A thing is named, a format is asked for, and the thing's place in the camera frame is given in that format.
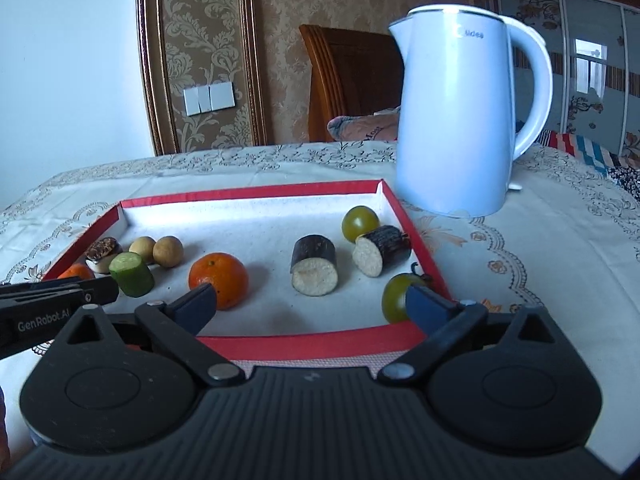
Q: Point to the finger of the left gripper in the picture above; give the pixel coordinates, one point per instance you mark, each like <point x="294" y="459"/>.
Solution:
<point x="99" y="291"/>

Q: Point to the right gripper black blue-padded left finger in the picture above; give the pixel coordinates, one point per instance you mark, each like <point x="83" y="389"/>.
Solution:
<point x="172" y="329"/>

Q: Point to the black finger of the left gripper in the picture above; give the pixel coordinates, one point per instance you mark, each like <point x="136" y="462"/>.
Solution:
<point x="9" y="289"/>

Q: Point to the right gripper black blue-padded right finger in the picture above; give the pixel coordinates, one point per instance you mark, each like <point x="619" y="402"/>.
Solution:
<point x="450" y="327"/>

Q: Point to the orange mandarin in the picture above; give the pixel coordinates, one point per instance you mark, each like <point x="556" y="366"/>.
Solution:
<point x="78" y="270"/>
<point x="225" y="273"/>

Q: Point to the brown speckled fruit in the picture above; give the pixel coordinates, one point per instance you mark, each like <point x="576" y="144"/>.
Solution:
<point x="100" y="254"/>

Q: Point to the green tomato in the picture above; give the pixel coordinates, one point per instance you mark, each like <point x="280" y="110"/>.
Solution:
<point x="357" y="221"/>
<point x="393" y="302"/>

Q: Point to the tan longan fruit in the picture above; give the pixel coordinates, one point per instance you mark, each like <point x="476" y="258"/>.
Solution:
<point x="143" y="246"/>

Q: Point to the red tray white lining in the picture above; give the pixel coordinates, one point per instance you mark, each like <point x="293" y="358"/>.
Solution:
<point x="260" y="226"/>

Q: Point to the floral lace tablecloth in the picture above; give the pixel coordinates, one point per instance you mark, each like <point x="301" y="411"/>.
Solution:
<point x="567" y="238"/>

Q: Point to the patterned pillow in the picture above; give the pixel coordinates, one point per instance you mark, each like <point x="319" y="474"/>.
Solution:
<point x="380" y="126"/>

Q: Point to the colourful striped blanket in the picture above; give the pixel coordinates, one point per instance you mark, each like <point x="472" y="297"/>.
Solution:
<point x="621" y="169"/>

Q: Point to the white electric kettle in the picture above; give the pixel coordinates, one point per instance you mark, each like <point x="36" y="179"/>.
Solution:
<point x="477" y="91"/>

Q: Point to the brown wooden headboard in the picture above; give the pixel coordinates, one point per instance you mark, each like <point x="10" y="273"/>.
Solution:
<point x="352" y="74"/>

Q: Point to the gold framed wallpaper panel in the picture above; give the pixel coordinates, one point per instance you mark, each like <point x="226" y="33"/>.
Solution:
<point x="186" y="44"/>

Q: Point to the floral glass wardrobe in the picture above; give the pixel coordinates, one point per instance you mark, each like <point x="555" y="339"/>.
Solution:
<point x="594" y="51"/>

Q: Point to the white wall switch panel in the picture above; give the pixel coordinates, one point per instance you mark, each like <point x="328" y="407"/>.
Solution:
<point x="209" y="98"/>

